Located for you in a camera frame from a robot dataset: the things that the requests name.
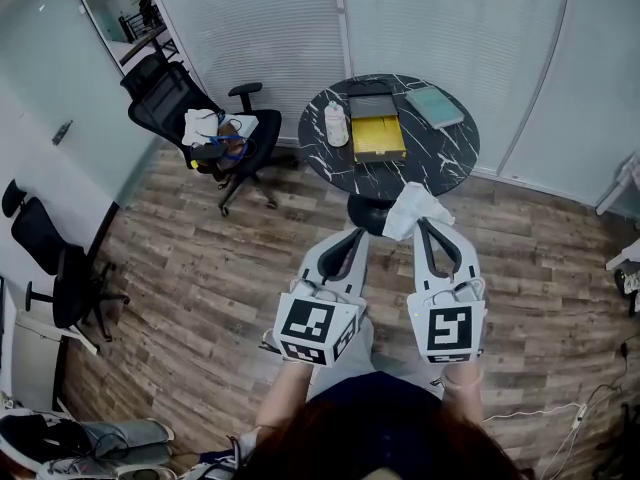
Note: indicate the black mesh office chair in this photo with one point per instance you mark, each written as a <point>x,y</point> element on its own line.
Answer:
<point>165,98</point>

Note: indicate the person's left shoe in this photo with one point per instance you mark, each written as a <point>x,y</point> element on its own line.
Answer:
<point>270,342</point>

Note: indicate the person's right forearm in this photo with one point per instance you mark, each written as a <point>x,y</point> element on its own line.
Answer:
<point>462,398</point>

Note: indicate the person's left forearm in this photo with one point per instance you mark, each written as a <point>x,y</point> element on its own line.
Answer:
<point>285,393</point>

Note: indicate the black table pedestal base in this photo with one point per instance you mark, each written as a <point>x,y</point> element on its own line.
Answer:
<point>370,215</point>

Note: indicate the yellow tray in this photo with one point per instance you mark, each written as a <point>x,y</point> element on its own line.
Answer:
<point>375,133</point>

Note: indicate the white table frame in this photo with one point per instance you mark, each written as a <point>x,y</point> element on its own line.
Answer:
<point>620,188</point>

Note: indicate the dark white striped bag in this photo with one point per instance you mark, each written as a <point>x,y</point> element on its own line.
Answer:
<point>215,463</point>

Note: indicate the person's dark shirt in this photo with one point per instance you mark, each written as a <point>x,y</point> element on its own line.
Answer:
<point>375,393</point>

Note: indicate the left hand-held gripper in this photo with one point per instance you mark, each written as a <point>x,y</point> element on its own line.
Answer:
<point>307,325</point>

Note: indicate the pastel drinking bottle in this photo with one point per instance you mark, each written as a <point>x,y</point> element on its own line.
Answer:
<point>336,125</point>

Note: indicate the grey round device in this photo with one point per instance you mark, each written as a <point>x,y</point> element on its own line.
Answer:
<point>145,474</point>

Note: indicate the black white patterned pouch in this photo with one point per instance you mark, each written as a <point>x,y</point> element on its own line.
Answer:
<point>630,288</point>

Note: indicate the person's right shoe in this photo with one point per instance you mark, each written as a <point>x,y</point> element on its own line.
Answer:
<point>437,381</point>

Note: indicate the white cardboard box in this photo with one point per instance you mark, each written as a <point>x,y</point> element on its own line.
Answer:
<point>245,125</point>

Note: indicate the person's shoe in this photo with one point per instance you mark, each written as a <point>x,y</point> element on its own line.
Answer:
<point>270,342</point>
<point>437,381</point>
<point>35,440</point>
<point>75,469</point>

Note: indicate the teal book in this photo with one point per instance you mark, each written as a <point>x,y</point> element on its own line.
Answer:
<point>434,107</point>

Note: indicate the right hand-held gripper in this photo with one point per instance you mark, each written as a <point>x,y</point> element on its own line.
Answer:
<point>450,328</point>

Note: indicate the brown bag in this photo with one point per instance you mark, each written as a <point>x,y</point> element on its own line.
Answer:
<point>231,130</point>

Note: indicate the clear plastic bag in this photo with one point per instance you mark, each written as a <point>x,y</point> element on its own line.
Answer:
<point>412,208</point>

